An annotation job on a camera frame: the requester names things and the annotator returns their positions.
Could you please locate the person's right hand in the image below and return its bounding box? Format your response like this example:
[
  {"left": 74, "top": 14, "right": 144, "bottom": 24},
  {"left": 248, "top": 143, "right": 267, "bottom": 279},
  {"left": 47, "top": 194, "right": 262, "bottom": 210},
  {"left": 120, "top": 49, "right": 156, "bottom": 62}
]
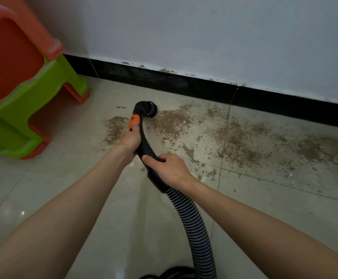
[{"left": 141, "top": 153, "right": 200, "bottom": 191}]

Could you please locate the person's left hand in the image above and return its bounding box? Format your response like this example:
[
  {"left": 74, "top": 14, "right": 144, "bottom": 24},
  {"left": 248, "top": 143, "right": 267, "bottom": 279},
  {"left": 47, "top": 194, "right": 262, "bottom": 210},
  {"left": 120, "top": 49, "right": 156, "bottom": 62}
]
[{"left": 117, "top": 122, "right": 142, "bottom": 165}]

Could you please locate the black ribbed vacuum hose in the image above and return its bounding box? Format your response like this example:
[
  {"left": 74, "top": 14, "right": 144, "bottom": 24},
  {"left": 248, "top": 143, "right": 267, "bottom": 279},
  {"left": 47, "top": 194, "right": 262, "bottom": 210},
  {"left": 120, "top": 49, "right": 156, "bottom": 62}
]
[{"left": 129, "top": 100, "right": 217, "bottom": 279}]

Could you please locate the black power cord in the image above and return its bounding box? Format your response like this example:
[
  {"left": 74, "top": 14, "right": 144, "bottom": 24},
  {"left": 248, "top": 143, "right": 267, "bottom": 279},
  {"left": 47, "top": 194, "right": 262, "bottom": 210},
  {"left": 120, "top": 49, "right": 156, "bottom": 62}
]
[{"left": 138, "top": 265, "right": 197, "bottom": 279}]

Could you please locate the person's left forearm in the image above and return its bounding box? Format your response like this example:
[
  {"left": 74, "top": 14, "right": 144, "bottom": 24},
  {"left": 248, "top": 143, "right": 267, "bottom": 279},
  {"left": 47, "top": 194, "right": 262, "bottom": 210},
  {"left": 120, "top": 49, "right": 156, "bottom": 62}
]
[{"left": 0, "top": 145, "right": 129, "bottom": 279}]

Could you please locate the person's right forearm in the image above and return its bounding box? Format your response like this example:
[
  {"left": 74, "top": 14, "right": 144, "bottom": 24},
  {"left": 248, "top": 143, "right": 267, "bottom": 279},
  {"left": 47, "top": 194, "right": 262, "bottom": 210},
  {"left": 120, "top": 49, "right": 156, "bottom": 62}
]
[{"left": 186, "top": 178, "right": 338, "bottom": 279}]

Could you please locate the black baseboard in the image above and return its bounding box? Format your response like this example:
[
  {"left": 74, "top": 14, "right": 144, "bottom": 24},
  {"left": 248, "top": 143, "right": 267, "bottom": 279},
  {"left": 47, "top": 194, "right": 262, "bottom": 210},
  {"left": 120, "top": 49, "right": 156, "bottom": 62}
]
[{"left": 63, "top": 53, "right": 338, "bottom": 131}]

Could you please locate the green plastic stool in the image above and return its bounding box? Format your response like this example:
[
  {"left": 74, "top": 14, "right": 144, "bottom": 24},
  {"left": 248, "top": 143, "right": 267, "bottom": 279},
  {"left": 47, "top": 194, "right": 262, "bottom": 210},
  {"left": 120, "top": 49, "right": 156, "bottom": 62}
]
[{"left": 0, "top": 53, "right": 90, "bottom": 160}]

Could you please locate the orange plastic stool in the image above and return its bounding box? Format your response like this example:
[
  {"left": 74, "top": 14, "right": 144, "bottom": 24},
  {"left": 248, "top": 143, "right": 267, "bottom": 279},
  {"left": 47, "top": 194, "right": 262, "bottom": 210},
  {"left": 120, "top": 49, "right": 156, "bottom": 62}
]
[{"left": 0, "top": 0, "right": 90, "bottom": 160}]

